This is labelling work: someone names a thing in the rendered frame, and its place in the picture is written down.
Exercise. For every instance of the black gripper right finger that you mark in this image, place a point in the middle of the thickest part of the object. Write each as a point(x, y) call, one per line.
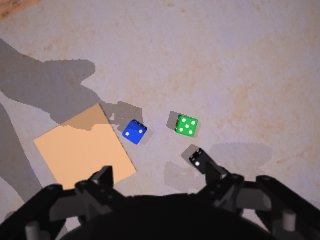
point(291, 216)

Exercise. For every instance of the blue die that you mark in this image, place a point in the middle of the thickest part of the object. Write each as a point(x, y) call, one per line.
point(134, 131)

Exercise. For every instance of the green die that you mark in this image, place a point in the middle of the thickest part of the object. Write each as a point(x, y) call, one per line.
point(186, 125)

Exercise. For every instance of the peach flat square mat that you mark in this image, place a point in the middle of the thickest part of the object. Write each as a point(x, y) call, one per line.
point(81, 146)

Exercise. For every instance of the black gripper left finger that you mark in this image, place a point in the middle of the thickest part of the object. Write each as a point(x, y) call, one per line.
point(88, 199)

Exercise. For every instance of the black die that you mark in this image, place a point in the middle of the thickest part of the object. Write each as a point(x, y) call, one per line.
point(198, 160)

